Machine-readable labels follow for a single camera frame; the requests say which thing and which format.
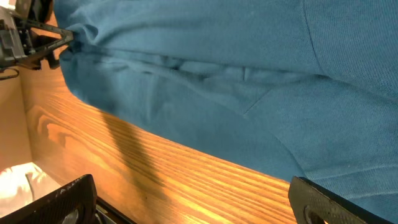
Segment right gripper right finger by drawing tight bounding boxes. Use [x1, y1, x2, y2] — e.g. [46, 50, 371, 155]
[288, 176, 392, 224]

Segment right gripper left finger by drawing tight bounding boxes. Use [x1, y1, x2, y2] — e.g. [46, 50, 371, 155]
[1, 174, 97, 224]

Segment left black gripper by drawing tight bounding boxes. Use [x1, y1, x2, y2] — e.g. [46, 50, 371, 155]
[1, 6, 73, 70]

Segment blue polo shirt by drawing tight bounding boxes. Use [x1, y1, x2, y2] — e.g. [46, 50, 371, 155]
[54, 0, 397, 222]

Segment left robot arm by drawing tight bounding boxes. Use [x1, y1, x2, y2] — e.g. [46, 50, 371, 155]
[1, 0, 73, 70]

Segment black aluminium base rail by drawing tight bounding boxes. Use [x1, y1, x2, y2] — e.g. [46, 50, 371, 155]
[93, 197, 137, 224]

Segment left black camera cable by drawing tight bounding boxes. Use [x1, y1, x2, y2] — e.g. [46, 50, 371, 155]
[0, 67, 20, 82]

